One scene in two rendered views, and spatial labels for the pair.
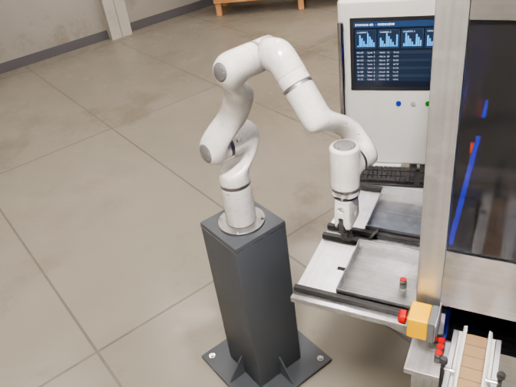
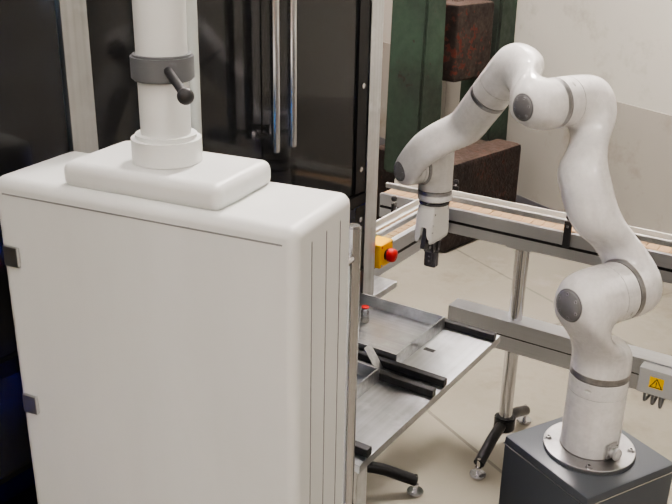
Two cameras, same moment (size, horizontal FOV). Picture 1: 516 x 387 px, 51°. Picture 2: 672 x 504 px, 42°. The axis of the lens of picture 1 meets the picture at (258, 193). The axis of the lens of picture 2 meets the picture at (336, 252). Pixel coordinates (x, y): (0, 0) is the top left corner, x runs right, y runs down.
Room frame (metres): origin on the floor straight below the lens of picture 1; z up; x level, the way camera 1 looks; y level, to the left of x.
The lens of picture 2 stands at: (3.33, -0.37, 1.93)
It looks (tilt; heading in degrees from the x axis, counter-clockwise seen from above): 22 degrees down; 183
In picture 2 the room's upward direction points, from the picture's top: 1 degrees clockwise
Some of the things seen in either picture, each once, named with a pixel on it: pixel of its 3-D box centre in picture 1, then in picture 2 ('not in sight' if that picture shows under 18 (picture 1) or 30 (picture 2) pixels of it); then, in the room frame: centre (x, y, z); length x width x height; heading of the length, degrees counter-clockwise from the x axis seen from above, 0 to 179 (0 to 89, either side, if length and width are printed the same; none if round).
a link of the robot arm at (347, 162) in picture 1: (345, 163); (435, 162); (1.27, -0.26, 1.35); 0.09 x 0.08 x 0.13; 126
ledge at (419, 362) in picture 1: (434, 358); (365, 285); (0.95, -0.42, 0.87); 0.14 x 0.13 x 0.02; 60
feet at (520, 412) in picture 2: not in sight; (503, 431); (0.46, 0.11, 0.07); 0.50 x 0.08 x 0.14; 150
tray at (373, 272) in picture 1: (398, 276); (364, 323); (1.26, -0.41, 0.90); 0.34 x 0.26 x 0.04; 60
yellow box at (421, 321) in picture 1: (421, 321); (376, 251); (0.98, -0.39, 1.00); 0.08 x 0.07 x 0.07; 60
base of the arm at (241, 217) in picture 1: (238, 202); (594, 411); (1.73, 0.08, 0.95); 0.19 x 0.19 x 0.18
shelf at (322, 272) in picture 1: (389, 246); (352, 366); (1.44, -0.44, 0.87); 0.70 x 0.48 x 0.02; 150
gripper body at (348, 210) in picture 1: (345, 206); (433, 218); (1.27, -0.25, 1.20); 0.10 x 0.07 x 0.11; 150
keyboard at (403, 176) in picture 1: (388, 175); not in sight; (1.96, -0.59, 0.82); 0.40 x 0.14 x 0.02; 69
